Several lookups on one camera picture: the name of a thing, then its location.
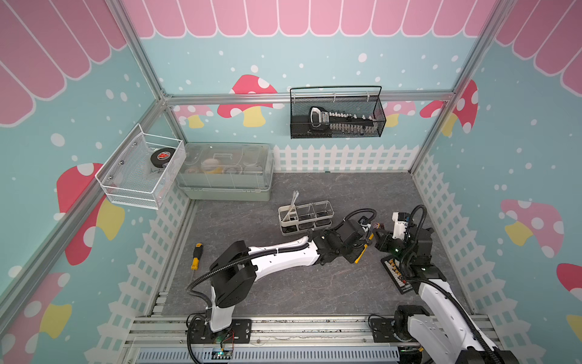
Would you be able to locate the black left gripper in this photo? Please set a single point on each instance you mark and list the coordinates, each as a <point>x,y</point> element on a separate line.
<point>352,257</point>

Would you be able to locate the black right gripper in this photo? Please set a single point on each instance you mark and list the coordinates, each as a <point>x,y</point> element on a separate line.
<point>382,243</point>

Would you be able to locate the yellow toothbrush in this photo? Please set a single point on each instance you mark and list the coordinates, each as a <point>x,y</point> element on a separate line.
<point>364,247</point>

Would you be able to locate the grey toothbrush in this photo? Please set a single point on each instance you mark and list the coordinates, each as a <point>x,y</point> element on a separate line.
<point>290,211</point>

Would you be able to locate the beige toothbrush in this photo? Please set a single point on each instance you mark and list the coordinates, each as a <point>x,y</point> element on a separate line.
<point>295,196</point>

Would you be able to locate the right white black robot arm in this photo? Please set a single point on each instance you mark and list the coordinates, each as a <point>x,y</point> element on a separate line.
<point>441,325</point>

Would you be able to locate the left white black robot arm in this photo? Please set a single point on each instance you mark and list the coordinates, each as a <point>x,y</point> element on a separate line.
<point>233,274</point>

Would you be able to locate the beige toothbrush holder rack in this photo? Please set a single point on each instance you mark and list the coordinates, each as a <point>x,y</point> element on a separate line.
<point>310,216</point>

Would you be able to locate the socket bit set holder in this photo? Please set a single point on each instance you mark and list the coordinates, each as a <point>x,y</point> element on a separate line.
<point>322,120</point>

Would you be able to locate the yellow black screwdriver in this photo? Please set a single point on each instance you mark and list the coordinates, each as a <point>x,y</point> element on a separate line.
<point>196,256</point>

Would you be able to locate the green storage box clear lid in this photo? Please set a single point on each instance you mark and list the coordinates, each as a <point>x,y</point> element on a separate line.
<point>227,171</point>

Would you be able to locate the black red tape roll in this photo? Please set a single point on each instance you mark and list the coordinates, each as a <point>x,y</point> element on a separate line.
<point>161,158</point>

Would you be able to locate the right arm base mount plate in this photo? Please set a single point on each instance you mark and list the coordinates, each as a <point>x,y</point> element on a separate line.
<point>383,330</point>

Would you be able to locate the black wire wall basket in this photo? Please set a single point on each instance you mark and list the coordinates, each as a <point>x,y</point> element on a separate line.
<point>363,101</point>

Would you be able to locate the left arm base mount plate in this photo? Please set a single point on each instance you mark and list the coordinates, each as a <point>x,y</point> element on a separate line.
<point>199,332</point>

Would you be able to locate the white wire wall basket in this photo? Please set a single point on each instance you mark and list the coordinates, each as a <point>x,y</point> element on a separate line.
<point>129,179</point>

